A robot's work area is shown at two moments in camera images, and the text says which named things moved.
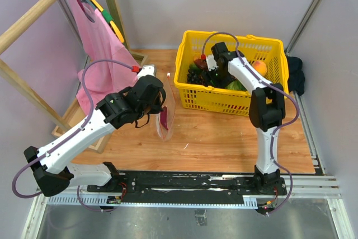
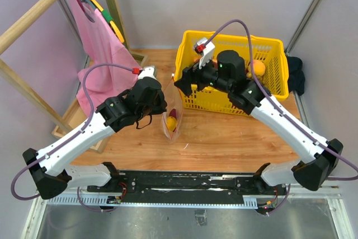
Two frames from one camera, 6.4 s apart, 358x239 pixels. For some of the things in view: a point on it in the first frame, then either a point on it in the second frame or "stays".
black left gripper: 158,107 stays
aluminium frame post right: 311,12 stays
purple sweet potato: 164,117 to 173,113
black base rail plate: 191,186 stays
